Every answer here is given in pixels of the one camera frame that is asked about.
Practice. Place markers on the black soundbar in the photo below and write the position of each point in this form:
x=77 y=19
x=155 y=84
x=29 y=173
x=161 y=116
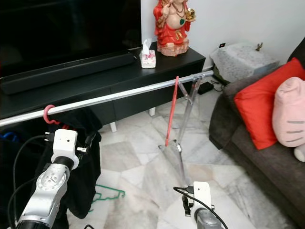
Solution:
x=71 y=71

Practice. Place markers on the plain black garment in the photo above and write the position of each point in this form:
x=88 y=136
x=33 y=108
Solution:
x=88 y=181

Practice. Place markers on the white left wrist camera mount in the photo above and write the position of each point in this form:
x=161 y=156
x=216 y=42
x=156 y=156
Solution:
x=64 y=142

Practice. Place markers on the grey speckled covered box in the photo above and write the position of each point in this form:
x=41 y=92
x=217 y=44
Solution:
x=243 y=62

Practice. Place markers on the black TV console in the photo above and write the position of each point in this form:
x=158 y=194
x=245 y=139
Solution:
x=167 y=67

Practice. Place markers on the pink cat face pillow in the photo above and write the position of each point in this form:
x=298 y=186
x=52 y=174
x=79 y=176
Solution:
x=288 y=109

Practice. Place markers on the blue hanger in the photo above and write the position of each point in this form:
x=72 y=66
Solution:
x=9 y=137

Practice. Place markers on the grey brown fabric sofa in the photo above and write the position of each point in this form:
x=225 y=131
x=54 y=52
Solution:
x=257 y=167

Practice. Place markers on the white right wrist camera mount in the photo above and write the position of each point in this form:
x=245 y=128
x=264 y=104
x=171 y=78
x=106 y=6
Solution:
x=202 y=193

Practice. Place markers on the grey Totoro plush open eyes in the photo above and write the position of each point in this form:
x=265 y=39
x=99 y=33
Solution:
x=300 y=152

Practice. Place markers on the salmon red plastic hanger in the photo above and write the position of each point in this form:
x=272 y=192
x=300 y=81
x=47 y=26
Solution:
x=45 y=114

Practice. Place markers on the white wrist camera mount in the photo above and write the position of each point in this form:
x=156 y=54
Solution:
x=202 y=193
x=64 y=142

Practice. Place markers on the black television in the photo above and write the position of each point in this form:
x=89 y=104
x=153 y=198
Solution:
x=66 y=33

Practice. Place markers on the silver metal clothes rack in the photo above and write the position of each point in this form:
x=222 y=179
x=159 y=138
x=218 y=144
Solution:
x=124 y=93

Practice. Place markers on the red laughing Buddha figurine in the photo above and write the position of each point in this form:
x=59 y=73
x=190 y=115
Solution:
x=171 y=26

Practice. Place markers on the white tissue box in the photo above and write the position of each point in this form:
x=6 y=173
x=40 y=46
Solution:
x=148 y=59

